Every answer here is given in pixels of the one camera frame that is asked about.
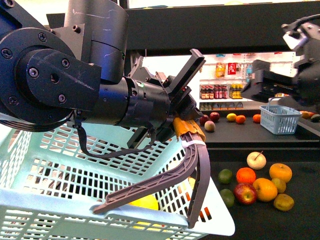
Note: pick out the rear black fruit tray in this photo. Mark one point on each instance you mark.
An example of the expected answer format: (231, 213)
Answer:
(253, 135)

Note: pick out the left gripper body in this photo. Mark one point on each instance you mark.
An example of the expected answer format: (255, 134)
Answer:
(182, 105)

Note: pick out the yellow lemon rear tray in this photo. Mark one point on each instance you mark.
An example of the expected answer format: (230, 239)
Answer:
(231, 117)

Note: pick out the green lime front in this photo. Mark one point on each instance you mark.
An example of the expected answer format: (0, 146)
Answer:
(227, 197)

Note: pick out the large light blue basket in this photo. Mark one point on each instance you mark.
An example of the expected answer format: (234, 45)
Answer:
(48, 189)

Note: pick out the red yellow apple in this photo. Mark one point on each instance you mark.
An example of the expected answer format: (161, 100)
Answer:
(245, 194)

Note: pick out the grey basket handle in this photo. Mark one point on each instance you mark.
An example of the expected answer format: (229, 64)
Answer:
(196, 158)

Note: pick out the red apple rear tray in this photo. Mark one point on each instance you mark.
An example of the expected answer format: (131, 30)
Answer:
(214, 117)

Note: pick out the small blue basket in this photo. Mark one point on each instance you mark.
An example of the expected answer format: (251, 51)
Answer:
(279, 119)

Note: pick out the white pear with stem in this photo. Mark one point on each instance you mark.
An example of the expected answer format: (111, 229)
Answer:
(256, 160)

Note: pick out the small orange mandarin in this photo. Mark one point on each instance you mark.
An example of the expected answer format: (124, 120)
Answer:
(246, 175)

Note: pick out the green lime rear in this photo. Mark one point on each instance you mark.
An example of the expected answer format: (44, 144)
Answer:
(225, 176)

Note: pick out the kiwi front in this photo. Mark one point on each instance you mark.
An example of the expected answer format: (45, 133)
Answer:
(283, 202)

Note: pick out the yellow orange fruit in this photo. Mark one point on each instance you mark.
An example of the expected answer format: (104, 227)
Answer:
(280, 171)
(265, 189)

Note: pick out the yellow orange fruit rear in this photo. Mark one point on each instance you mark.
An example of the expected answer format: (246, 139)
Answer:
(280, 171)

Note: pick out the yellow lemon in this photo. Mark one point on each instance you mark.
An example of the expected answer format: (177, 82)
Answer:
(148, 202)

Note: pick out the green lime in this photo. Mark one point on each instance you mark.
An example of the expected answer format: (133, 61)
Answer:
(225, 176)
(227, 197)

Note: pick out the orange rear tray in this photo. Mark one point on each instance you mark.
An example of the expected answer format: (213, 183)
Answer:
(240, 119)

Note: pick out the peach rear tray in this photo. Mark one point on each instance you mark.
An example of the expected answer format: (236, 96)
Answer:
(209, 126)

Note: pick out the orange tape wrap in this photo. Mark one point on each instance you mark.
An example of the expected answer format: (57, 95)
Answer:
(182, 127)

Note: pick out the yellow orange fruit centre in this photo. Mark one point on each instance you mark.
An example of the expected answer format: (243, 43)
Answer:
(265, 189)

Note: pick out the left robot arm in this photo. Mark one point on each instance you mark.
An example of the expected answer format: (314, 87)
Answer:
(76, 74)

